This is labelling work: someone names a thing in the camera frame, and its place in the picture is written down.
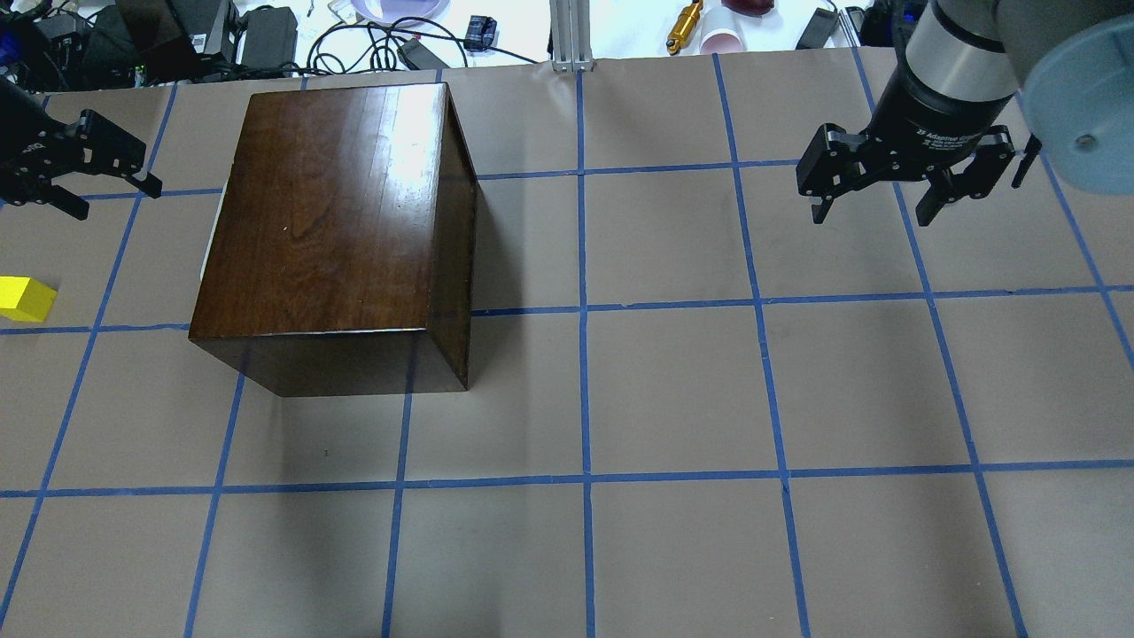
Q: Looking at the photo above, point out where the black coiled cable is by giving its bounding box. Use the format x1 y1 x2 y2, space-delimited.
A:
307 16 469 75

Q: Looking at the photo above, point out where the small black device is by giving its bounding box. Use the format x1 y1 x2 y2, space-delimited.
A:
464 15 498 53

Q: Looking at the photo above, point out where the gold metal cylinder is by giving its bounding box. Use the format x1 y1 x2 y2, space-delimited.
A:
665 0 703 56

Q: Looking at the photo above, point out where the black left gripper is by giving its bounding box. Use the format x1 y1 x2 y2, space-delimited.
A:
1 80 163 221

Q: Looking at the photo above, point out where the yellow block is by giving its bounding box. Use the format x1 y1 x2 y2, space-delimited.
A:
1 277 58 323

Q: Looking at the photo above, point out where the dark wooden drawer cabinet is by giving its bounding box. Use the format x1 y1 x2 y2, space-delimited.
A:
188 83 481 397

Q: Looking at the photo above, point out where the black power brick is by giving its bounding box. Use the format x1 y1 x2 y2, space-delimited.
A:
796 8 839 50

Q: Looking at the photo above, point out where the black power adapter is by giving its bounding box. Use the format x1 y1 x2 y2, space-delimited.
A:
239 5 299 69

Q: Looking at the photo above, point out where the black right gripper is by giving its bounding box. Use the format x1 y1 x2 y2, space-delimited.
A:
796 84 1015 229

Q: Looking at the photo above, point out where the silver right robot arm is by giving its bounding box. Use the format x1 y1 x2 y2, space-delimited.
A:
796 1 1133 227

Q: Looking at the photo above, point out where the aluminium frame post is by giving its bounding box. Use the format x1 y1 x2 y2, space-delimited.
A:
549 0 594 74

